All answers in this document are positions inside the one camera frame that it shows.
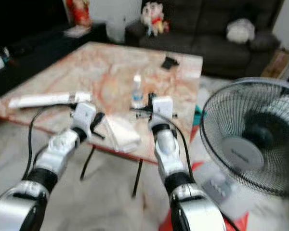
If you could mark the marble top folding table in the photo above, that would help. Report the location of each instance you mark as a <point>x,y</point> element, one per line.
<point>106,67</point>

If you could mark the small grey Totoro plush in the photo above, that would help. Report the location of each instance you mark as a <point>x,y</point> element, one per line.
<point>241,31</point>

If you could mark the black TV cabinet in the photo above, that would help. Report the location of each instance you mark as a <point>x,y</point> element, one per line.
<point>33,57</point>

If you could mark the black phone stand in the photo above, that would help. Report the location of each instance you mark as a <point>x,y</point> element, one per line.
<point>170,63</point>

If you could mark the red festive figurine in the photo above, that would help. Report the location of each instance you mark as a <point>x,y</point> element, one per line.
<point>78,12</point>

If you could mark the white red booklet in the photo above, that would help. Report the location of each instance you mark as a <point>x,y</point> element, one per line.
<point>77,31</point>

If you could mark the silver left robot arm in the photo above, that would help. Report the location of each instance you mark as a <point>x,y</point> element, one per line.
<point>48,163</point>

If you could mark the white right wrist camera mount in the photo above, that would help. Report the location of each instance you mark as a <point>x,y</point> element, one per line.
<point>163,108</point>

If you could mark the cartoon boy plush doll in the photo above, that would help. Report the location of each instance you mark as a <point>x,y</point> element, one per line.
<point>154,18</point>

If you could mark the dark grey long sofa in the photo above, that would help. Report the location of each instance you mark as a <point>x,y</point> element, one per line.
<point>202,43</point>

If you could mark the grey table fan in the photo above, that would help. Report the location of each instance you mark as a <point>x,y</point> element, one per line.
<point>243,154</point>

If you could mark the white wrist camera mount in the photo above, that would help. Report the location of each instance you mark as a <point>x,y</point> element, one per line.
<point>163,108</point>
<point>83,119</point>

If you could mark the clear plastic water bottle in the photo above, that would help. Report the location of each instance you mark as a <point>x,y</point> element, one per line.
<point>137,94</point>

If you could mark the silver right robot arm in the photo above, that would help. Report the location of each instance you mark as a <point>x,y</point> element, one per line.
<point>173,163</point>

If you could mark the long white carton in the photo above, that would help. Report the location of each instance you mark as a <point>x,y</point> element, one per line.
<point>48,99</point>

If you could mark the brown cardboard box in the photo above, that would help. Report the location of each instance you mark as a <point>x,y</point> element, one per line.
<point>278,63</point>

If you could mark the red plastic stool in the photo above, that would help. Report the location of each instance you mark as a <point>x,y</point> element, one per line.
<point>165,224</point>

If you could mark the white translucent container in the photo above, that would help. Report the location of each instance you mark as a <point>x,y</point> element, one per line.
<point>115,30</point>

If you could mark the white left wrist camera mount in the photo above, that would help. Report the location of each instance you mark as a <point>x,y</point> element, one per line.
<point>83,119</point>

